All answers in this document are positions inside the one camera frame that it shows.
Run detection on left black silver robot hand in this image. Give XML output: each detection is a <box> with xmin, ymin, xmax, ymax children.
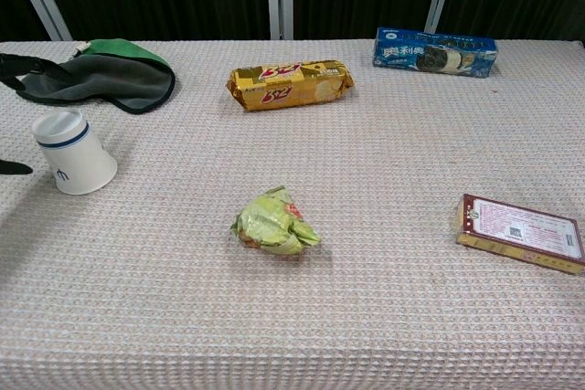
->
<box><xmin>0</xmin><ymin>52</ymin><xmax>72</xmax><ymax>177</ymax></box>

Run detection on green and grey cloth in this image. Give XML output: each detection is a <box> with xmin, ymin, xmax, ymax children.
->
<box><xmin>13</xmin><ymin>37</ymin><xmax>177</xmax><ymax>115</ymax></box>

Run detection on yellow biscuit pack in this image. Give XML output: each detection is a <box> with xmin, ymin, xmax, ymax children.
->
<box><xmin>226</xmin><ymin>58</ymin><xmax>356</xmax><ymax>113</ymax></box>

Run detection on crumpled green snack bag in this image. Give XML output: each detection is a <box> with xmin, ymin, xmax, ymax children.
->
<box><xmin>229</xmin><ymin>184</ymin><xmax>322</xmax><ymax>257</ymax></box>

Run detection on beige waffle tablecloth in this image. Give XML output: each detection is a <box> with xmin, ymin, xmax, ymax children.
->
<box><xmin>0</xmin><ymin>38</ymin><xmax>585</xmax><ymax>390</ymax></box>

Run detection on blue cookie box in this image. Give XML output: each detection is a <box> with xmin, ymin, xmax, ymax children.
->
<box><xmin>372</xmin><ymin>26</ymin><xmax>499</xmax><ymax>79</ymax></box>

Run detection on white paper cup blue ring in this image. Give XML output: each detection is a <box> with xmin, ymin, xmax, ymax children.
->
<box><xmin>31</xmin><ymin>109</ymin><xmax>119</xmax><ymax>196</ymax></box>

